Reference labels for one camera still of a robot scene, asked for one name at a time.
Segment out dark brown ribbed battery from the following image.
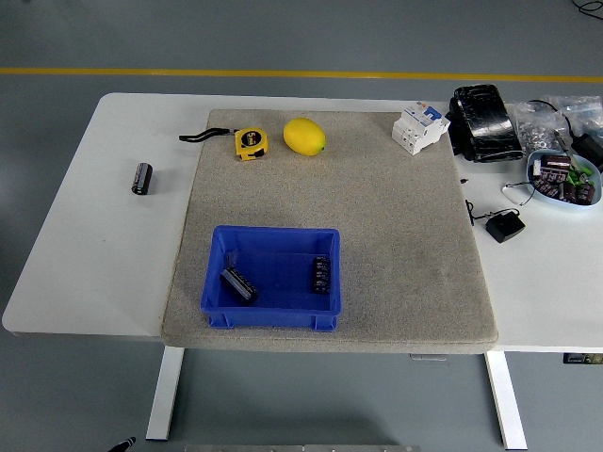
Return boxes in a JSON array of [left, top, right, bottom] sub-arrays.
[[219, 266, 260, 303]]

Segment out black battery with silver stripe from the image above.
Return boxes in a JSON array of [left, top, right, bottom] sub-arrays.
[[310, 255, 332, 296]]

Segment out blue plastic box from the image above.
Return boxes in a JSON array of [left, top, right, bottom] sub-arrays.
[[201, 224, 342, 330]]

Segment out black battery with grey stripe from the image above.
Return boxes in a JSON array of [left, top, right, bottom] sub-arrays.
[[130, 162, 155, 197]]

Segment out white table leg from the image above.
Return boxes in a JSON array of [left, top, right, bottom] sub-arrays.
[[484, 351, 529, 451], [145, 347, 186, 442]]

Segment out grey-brown table mat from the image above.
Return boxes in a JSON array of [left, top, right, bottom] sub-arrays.
[[160, 108, 499, 353]]

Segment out yellow lemon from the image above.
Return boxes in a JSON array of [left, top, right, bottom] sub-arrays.
[[283, 117, 327, 156]]

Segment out white and blue circuit breaker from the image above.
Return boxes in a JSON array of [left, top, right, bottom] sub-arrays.
[[391, 104, 451, 155]]

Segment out small black power adapter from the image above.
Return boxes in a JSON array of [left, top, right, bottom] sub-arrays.
[[465, 200, 527, 244]]

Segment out black table control panel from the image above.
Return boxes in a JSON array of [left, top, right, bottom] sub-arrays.
[[562, 351, 603, 365]]

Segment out black glossy device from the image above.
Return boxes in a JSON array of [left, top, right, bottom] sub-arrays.
[[446, 83, 526, 164]]

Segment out light blue bowl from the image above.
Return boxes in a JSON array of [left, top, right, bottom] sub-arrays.
[[526, 149, 603, 211]]

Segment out clear bag of metal nuts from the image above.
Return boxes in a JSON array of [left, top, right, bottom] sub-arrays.
[[513, 101, 574, 154]]

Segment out green plastic pieces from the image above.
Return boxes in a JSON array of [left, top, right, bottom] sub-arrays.
[[566, 163, 594, 186]]

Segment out clear plastic bag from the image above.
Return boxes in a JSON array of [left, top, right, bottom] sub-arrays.
[[541, 95, 603, 140]]

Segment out yellow tape measure with strap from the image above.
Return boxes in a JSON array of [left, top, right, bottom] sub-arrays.
[[178, 125, 269, 163]]

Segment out grey looped cable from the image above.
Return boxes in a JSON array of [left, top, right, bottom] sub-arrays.
[[500, 180, 538, 208]]

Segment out black adapter with cable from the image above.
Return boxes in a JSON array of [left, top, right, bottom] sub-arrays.
[[527, 99, 603, 171]]

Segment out black floor cable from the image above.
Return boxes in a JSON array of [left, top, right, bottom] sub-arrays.
[[572, 0, 603, 20]]

